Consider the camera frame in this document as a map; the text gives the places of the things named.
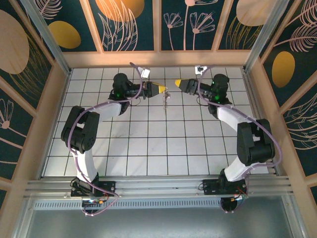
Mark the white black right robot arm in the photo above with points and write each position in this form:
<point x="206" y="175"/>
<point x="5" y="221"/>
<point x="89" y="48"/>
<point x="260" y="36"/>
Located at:
<point x="235" y="171"/>

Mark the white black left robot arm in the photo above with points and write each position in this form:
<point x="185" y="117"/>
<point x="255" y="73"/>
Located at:
<point x="84" y="163"/>

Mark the grey metal sheet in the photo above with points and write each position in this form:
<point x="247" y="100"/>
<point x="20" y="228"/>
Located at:
<point x="158" y="225"/>

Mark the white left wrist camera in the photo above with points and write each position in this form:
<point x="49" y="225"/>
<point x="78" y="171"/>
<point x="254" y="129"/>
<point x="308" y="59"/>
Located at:
<point x="145" y="72"/>

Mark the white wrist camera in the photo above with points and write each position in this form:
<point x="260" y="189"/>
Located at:
<point x="145" y="72"/>
<point x="199" y="69"/>

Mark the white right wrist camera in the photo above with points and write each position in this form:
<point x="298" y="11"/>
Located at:
<point x="199" y="69"/>

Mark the aluminium table side rail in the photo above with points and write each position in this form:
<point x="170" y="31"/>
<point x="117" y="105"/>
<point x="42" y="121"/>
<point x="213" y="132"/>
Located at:
<point x="252" y="94"/>

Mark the wall panel with flowers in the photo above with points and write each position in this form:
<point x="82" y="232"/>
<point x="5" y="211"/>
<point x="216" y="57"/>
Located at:
<point x="15" y="138"/>
<point x="178" y="37"/>

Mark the aluminium corner post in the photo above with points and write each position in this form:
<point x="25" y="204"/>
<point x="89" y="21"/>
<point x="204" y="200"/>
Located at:
<point x="47" y="37"/>
<point x="263" y="37"/>

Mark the wall panel with orange circle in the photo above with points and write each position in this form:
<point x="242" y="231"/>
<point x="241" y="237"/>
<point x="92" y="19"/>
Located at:
<point x="119" y="10"/>

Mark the wall panel with pale circle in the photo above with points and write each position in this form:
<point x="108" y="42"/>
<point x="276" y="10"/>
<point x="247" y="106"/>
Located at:
<point x="12" y="44"/>
<point x="247" y="12"/>

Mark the wall panel with feather leaves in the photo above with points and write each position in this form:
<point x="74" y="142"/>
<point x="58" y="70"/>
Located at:
<point x="302" y="129"/>

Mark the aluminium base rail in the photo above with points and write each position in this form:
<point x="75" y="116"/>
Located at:
<point x="158" y="186"/>

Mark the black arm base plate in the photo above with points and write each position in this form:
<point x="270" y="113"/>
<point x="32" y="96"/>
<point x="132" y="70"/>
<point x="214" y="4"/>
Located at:
<point x="109" y="187"/>
<point x="210" y="187"/>

